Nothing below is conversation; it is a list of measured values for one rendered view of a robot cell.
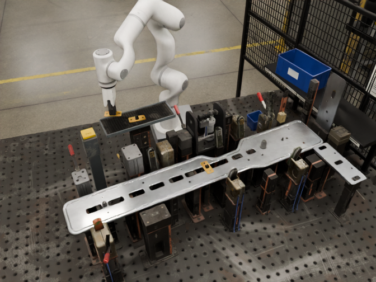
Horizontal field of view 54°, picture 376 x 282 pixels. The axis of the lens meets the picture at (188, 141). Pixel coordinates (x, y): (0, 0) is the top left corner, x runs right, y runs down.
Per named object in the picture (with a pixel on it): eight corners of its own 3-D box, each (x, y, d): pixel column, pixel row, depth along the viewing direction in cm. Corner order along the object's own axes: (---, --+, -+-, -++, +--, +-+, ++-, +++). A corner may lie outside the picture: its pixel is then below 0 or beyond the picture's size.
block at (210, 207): (205, 212, 201) (206, 177, 181) (194, 196, 209) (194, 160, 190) (214, 208, 202) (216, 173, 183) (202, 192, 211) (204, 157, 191)
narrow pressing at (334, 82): (328, 133, 203) (346, 81, 180) (314, 121, 211) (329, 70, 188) (329, 132, 204) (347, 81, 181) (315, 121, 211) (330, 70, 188)
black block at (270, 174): (262, 219, 198) (271, 183, 178) (252, 205, 205) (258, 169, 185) (275, 214, 200) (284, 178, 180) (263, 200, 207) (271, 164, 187)
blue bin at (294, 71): (308, 94, 225) (313, 76, 216) (274, 72, 244) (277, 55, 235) (327, 86, 232) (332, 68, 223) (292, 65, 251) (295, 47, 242)
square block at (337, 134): (323, 183, 216) (340, 137, 192) (314, 173, 222) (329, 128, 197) (333, 178, 219) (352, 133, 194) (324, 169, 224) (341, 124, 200)
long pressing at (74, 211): (71, 242, 154) (71, 240, 153) (60, 203, 169) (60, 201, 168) (325, 143, 199) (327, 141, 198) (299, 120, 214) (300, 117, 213)
